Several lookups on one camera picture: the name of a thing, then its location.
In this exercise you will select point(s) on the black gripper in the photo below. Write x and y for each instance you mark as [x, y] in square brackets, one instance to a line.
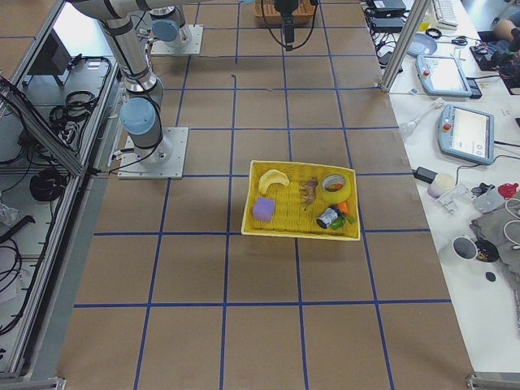
[287, 7]

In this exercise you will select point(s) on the yellow tape roll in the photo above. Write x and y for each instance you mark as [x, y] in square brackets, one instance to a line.
[333, 179]

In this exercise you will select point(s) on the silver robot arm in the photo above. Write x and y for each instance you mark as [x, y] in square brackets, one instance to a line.
[174, 15]
[140, 115]

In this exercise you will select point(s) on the brown wicker basket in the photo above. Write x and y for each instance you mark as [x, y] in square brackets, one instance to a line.
[271, 12]

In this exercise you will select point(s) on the light blue plate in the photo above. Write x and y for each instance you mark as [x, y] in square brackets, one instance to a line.
[422, 44]

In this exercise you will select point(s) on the yellow toy banana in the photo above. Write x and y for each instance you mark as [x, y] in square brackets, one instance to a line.
[271, 177]

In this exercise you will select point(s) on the far teach pendant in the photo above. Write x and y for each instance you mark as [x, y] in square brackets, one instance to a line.
[442, 76]

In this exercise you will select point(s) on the teach pendant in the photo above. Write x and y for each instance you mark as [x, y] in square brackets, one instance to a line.
[466, 134]
[442, 76]

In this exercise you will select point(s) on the brown toy animal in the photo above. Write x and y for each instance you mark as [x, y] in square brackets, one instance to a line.
[308, 190]

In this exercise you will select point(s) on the yellow plastic basket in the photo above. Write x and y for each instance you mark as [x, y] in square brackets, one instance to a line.
[291, 217]

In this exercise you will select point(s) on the purple foam block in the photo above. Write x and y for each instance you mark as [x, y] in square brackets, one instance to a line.
[264, 209]

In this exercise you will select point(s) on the orange toy carrot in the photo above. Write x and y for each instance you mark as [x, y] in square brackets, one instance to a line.
[343, 208]

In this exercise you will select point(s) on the small dark tin can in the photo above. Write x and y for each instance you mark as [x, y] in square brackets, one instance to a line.
[328, 217]

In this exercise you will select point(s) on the black power adapter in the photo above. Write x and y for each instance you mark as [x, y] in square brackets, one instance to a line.
[425, 175]

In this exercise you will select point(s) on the near teach pendant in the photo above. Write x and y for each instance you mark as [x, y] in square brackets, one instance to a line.
[466, 134]

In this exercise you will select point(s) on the lavender cup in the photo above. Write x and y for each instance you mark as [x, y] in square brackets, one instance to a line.
[441, 184]

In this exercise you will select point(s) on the white mug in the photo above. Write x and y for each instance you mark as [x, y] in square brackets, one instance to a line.
[464, 248]

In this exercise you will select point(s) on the grey cloth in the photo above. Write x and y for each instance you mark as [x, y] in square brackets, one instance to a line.
[501, 228]

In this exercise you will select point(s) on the black bowl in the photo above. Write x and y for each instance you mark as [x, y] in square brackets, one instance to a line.
[486, 251]

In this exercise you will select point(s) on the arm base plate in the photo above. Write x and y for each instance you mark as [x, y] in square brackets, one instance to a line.
[167, 161]
[171, 40]

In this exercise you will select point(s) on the aluminium frame post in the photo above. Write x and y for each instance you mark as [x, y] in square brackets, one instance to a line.
[418, 10]

